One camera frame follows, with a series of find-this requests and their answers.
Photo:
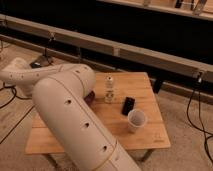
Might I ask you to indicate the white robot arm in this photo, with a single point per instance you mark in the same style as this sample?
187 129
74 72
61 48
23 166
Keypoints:
58 94

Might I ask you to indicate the black phone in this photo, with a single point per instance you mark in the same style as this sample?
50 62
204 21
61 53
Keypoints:
128 105

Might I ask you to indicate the white plastic cup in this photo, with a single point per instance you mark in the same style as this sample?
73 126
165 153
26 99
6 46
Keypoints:
136 120

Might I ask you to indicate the blue power adapter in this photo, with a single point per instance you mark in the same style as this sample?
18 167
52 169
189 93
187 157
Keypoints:
35 65

